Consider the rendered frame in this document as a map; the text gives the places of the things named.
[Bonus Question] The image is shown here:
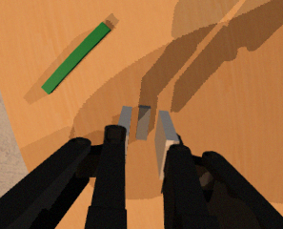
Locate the green rod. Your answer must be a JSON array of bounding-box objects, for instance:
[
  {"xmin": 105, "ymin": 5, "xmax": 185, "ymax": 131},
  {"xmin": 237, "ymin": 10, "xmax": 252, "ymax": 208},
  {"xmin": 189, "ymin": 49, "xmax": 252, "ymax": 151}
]
[{"xmin": 41, "ymin": 22, "xmax": 111, "ymax": 94}]

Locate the grey rod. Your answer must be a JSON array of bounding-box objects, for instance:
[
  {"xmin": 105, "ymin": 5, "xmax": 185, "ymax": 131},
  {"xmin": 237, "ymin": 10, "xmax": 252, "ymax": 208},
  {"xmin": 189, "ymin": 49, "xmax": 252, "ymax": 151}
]
[{"xmin": 136, "ymin": 105, "xmax": 151, "ymax": 140}]

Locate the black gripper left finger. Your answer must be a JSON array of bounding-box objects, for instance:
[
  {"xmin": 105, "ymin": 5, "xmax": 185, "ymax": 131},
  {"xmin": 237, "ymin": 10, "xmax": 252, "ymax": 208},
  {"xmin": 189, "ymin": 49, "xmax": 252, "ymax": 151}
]
[{"xmin": 0, "ymin": 106, "xmax": 132, "ymax": 229}]

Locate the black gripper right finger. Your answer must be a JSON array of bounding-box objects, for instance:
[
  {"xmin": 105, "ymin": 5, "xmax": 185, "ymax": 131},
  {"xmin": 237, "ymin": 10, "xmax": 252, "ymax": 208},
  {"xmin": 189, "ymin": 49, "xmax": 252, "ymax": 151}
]
[{"xmin": 154, "ymin": 110, "xmax": 283, "ymax": 229}]

